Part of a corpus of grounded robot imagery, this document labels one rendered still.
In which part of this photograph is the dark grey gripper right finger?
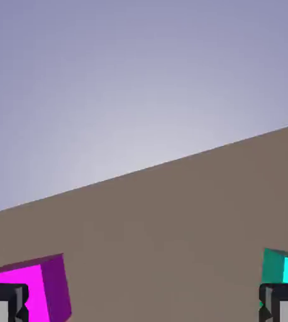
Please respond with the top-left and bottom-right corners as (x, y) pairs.
(258, 282), (288, 322)

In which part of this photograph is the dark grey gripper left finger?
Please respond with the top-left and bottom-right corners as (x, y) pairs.
(0, 282), (30, 322)

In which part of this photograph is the large cyan box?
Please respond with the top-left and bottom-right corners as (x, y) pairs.
(258, 247), (288, 308)

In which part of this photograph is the large magenta box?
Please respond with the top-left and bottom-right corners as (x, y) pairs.
(0, 253), (72, 322)

